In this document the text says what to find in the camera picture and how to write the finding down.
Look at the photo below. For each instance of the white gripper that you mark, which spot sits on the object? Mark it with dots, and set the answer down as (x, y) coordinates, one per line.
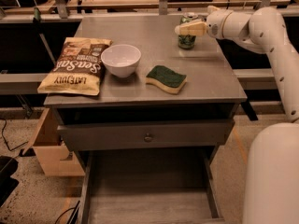
(216, 24)

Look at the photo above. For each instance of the green soda can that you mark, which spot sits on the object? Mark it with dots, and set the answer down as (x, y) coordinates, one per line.
(187, 41)

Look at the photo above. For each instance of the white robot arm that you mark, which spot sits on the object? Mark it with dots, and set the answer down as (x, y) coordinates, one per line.
(272, 177)

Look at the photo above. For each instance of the grey metal drawer cabinet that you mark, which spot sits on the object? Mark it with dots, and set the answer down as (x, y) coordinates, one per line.
(211, 91)

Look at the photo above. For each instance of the grey top drawer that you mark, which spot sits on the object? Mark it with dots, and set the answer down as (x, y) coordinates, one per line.
(133, 135)

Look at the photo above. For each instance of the grey open middle drawer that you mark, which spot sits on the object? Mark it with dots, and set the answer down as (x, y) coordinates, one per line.
(149, 186)

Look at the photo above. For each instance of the green yellow sponge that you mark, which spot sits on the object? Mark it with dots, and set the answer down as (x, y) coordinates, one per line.
(166, 79)

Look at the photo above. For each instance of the white bowl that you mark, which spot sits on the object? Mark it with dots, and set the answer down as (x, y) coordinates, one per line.
(121, 60)

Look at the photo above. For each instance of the sea salt chips bag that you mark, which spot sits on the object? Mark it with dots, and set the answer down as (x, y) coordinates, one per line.
(79, 69)

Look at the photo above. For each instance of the cardboard box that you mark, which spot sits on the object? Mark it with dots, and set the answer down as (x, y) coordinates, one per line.
(52, 153)

